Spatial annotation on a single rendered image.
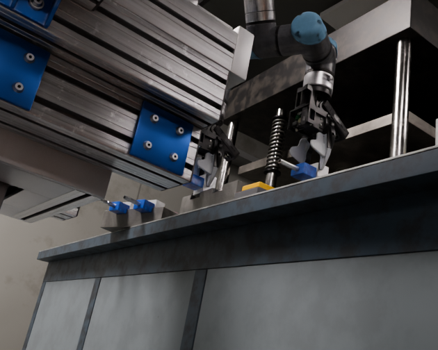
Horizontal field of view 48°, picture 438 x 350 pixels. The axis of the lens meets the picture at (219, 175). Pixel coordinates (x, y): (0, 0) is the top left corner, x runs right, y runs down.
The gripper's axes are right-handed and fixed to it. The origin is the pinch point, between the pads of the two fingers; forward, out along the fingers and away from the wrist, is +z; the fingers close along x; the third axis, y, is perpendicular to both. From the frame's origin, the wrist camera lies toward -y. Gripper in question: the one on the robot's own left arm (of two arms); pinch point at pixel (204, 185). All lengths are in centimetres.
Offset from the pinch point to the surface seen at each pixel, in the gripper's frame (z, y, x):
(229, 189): 5.1, 2.2, 16.2
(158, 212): 8.4, 6.2, -11.3
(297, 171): 0.0, -6.9, 29.2
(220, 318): 35.6, 4.1, 24.1
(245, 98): -95, -69, -95
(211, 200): 6.7, 2.2, 8.6
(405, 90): -63, -74, 7
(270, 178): -43, -75, -68
